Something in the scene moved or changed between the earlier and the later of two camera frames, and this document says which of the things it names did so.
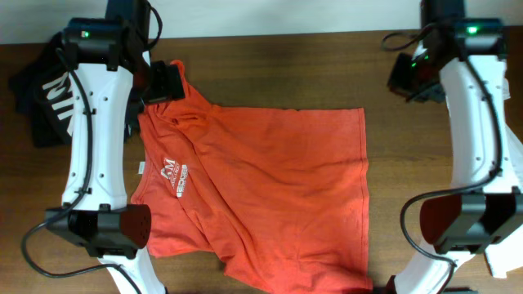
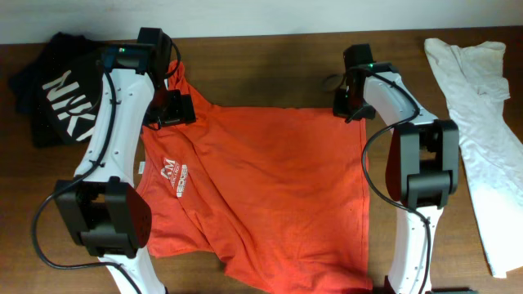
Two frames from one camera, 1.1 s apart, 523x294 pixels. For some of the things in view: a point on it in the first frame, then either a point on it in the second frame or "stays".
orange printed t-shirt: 279,197 stays
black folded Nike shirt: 42,90 stays
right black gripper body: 414,78 -> 351,105
